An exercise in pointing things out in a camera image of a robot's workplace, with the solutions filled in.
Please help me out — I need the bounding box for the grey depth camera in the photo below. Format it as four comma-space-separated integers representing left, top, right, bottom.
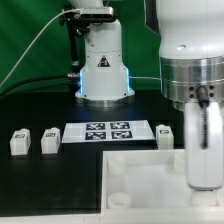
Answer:
80, 7, 114, 20

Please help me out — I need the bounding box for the white cable right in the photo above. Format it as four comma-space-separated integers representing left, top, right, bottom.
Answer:
128, 75, 163, 82

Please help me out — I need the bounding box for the white square tabletop tray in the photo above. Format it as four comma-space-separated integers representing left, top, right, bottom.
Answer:
101, 150, 224, 213

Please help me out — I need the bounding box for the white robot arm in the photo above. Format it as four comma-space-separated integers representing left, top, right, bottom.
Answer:
144, 0, 224, 190

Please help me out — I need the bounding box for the white camera cable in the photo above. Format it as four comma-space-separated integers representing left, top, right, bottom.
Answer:
0, 8, 82, 90

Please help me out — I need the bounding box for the white marker sheet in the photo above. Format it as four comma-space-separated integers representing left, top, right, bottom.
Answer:
62, 120, 155, 143

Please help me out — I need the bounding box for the black cable pair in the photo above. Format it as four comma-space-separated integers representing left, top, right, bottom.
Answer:
0, 73, 81, 100

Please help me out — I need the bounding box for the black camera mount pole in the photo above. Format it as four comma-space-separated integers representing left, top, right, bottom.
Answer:
59, 13, 90, 71

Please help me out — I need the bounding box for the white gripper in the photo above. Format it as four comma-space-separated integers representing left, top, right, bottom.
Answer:
184, 102, 224, 191

